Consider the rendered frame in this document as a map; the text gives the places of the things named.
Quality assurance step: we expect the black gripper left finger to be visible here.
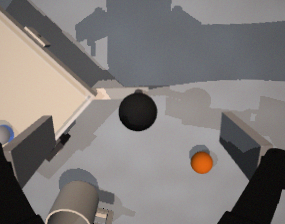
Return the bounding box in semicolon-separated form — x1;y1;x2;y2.
0;115;56;224

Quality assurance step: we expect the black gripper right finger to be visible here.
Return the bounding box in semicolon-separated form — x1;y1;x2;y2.
217;112;285;224

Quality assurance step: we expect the beige mug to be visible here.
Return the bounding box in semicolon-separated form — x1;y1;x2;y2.
45;181;113;224

